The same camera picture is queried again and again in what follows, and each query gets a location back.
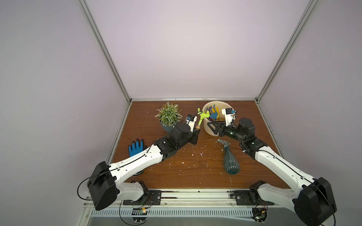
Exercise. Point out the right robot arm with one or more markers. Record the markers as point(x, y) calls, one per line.
point(310, 198)

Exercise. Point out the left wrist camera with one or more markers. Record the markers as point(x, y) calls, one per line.
point(191, 120)

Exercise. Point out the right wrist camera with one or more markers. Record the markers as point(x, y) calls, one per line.
point(229, 115)

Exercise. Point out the teal spray bottle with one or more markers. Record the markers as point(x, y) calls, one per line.
point(230, 163)

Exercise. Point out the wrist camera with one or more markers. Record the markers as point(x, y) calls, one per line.
point(191, 120)
point(229, 115)

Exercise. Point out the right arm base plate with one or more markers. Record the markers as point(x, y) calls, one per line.
point(248, 197)

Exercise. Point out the aluminium front rail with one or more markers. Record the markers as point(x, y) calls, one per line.
point(198, 197)

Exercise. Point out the cream plastic bucket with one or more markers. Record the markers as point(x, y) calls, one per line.
point(220, 105)

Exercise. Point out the artificial plant in grey pot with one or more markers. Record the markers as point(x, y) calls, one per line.
point(169, 115)

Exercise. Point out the blue rake yellow handle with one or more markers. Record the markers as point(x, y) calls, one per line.
point(214, 113)

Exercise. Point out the purple shovel pink handle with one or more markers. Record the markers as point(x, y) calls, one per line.
point(208, 111)

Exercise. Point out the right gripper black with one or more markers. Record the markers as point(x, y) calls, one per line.
point(222, 129)

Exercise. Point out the blue black gardening glove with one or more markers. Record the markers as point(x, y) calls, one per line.
point(136, 147)

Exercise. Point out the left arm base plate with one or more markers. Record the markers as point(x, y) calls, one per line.
point(152, 197)

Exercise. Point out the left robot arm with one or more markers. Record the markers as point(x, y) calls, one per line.
point(109, 181)

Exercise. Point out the green rake wooden handle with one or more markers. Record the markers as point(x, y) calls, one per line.
point(202, 115)

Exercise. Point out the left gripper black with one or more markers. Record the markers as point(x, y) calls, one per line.
point(193, 136)

